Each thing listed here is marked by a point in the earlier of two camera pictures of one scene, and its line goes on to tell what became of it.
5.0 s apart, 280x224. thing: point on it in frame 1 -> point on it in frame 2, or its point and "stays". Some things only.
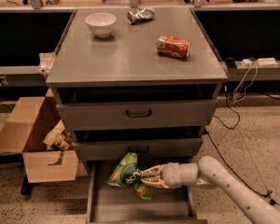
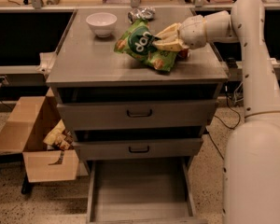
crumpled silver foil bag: [141, 15] stays
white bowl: [102, 23] stays
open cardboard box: [27, 125] stays
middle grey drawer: [147, 149] stays
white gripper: [171, 175] -> [192, 32]
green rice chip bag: [126, 174] -> [137, 42]
